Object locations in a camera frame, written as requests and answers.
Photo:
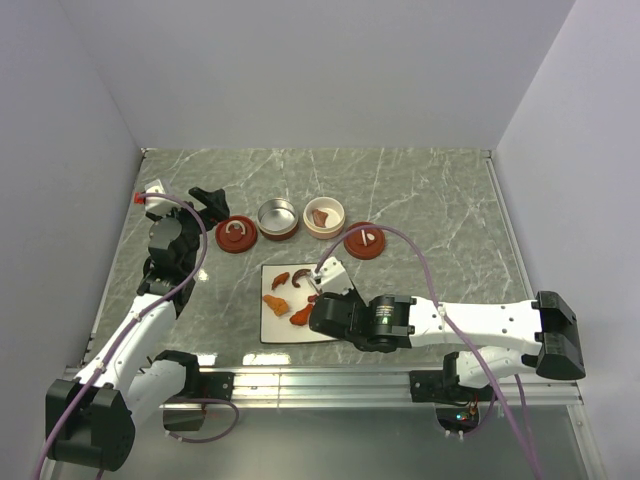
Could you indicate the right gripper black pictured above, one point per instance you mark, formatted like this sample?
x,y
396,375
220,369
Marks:
x,y
349,295

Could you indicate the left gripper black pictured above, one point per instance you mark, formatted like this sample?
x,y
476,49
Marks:
x,y
214,201

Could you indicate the metal tongs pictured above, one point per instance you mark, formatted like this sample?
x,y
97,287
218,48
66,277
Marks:
x,y
316,285

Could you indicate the dark red curved sausage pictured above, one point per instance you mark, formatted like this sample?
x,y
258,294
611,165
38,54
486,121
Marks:
x,y
298,275

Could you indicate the brown meat slice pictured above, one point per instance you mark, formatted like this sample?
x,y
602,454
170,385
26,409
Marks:
x,y
319,218

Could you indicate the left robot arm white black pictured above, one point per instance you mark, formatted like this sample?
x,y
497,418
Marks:
x,y
91,420

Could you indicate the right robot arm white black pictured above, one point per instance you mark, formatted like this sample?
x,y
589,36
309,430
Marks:
x,y
500,339

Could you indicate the large orange drumstick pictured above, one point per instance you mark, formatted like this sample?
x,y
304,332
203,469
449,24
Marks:
x,y
301,317

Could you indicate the steel bowl red base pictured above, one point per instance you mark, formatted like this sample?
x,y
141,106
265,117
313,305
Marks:
x,y
277,219

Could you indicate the orange fried chicken piece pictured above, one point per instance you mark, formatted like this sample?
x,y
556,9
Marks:
x,y
278,306

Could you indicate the small orange chicken wing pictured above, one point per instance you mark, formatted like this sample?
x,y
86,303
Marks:
x,y
279,280

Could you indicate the red lid with white tab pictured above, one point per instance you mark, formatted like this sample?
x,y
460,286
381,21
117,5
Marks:
x,y
365,244

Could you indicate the pink cream round container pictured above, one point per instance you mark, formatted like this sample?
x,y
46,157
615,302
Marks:
x,y
335,221

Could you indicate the red lid with ring handle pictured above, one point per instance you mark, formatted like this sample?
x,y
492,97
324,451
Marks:
x,y
236,235

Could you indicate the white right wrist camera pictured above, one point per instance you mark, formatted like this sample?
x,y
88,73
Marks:
x,y
333,277

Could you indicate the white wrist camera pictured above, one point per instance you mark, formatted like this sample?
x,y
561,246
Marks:
x,y
333,277
154,197

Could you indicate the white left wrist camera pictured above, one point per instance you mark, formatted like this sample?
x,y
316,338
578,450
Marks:
x,y
154,197

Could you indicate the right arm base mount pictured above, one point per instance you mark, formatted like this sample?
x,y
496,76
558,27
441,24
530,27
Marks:
x,y
443,386

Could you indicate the aluminium rail frame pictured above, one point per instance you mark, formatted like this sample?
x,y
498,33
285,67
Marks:
x,y
326,410

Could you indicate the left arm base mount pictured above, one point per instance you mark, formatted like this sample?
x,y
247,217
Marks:
x,y
207,387

